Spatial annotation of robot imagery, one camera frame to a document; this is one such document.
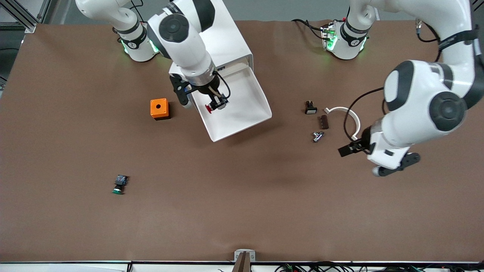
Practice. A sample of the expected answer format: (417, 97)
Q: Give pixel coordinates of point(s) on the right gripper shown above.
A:
(209, 90)

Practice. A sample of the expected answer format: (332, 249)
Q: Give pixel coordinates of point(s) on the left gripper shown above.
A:
(363, 141)

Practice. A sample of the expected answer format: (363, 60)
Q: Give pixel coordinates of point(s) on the red mushroom push button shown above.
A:
(208, 108)

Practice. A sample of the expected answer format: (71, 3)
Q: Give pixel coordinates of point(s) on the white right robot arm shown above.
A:
(189, 41)

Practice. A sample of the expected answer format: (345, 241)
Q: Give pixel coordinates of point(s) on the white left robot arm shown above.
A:
(427, 94)

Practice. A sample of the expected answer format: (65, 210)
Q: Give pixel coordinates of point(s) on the green mushroom push button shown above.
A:
(120, 183)

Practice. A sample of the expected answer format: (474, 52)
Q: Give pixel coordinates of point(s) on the brown terminal block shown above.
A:
(324, 122)

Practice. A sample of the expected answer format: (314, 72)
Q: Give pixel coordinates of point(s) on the silver metal selector switch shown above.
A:
(317, 137)

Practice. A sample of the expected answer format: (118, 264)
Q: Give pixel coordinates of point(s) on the white curved plastic bracket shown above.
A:
(342, 108)

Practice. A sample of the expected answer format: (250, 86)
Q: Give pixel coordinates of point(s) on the black white rectangular switch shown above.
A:
(311, 109)

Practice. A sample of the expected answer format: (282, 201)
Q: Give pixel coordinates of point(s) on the orange button enclosure box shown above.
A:
(159, 112)

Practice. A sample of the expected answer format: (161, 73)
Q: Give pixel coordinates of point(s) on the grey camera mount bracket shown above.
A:
(244, 256)

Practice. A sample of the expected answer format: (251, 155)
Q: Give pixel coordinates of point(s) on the aluminium frame profile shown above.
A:
(30, 27)

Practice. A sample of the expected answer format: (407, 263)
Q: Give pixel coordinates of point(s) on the white table edge rail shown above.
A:
(56, 267)

